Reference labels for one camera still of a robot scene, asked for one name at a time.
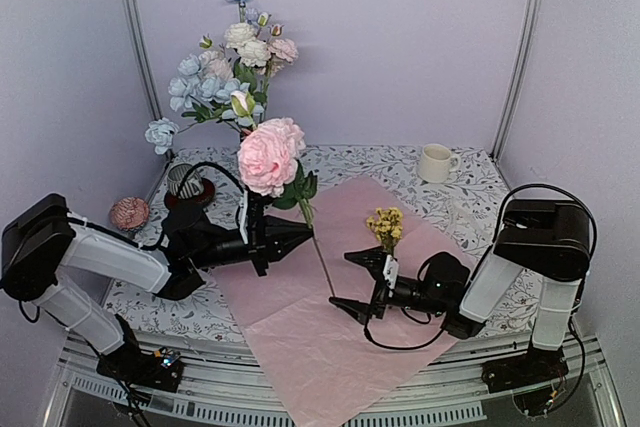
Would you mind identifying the floral patterned table mat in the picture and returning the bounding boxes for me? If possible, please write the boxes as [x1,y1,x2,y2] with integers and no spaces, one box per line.
[102,145,561,351]

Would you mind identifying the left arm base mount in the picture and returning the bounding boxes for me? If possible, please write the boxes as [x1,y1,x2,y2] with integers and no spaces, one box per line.
[96,345,184,393]

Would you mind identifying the striped black white cup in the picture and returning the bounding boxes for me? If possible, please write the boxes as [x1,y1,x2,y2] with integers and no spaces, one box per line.
[167,163,204,200]

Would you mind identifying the light blue rose stem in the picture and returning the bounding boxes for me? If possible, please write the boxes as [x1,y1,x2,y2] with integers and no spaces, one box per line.
[144,54,264,155]

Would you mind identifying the yellow small flower sprig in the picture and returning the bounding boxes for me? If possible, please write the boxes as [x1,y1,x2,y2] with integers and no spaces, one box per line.
[366,207,404,255]

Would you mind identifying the pale pink rose stem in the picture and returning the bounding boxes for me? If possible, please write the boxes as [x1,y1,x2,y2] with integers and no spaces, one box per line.
[198,35,234,81]

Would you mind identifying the pink carnation flower stem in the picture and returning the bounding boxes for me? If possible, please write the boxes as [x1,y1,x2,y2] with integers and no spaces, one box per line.
[229,90,336,298]

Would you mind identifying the cream ceramic mug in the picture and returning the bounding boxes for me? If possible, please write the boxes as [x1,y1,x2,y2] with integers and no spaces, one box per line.
[417,144,461,183]

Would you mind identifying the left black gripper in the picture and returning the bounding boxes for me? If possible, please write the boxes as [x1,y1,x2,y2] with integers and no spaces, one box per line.
[190,215,314,277]

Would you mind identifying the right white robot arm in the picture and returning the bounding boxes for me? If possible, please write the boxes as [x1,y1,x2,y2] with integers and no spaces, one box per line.
[329,186,597,383]

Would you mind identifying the pink tissue wrapping paper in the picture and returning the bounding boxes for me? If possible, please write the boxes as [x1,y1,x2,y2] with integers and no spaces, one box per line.
[213,176,456,426]

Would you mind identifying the white rose flower stem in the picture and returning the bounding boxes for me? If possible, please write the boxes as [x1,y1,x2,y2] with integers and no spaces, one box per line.
[224,3,273,100]

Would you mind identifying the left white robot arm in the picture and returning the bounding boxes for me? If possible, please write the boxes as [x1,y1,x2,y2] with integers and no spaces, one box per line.
[1,194,313,381]

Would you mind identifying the left aluminium frame post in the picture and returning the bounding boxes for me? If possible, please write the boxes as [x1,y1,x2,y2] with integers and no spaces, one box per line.
[112,0,175,168]

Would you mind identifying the aluminium front rail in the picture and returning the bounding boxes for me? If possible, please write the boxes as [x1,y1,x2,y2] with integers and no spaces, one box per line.
[44,333,627,426]

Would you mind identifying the red round saucer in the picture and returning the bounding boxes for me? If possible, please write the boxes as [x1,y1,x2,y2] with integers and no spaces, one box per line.
[163,178,215,210]

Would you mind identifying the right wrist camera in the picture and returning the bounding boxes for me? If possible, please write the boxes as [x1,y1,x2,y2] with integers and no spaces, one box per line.
[382,255,399,292]

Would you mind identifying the double pink rose stem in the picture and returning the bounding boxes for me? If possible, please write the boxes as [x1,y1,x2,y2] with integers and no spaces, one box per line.
[261,24,299,107]

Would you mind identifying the aluminium frame post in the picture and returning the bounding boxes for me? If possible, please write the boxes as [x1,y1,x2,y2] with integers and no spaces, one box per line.
[490,0,542,163]
[112,0,175,168]

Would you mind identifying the right aluminium frame post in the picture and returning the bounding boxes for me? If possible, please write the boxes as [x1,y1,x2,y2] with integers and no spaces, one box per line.
[490,0,542,163]

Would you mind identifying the tall black vase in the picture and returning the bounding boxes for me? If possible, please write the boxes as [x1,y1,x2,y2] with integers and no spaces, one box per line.
[239,128,253,143]

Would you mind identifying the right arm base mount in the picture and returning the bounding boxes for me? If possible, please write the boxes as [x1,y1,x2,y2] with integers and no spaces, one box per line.
[481,351,569,417]

